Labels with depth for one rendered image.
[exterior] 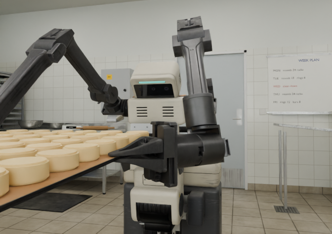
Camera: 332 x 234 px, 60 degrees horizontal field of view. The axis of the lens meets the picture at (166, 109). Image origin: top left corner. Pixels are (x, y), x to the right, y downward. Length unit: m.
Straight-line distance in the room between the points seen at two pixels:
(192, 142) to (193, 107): 0.07
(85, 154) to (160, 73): 0.90
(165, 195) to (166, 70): 0.55
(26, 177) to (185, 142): 0.25
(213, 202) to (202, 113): 1.12
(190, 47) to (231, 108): 3.72
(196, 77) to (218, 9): 4.08
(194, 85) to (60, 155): 0.41
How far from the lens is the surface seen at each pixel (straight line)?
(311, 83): 4.57
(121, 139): 0.51
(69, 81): 5.32
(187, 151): 0.47
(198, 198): 1.43
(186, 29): 0.87
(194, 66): 0.73
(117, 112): 1.39
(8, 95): 0.92
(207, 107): 0.51
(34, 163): 0.31
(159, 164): 0.44
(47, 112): 5.52
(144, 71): 1.30
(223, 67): 4.55
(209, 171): 1.56
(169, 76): 1.24
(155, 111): 1.31
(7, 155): 0.40
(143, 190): 1.35
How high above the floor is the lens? 1.06
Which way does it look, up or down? 2 degrees up
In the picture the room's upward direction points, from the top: straight up
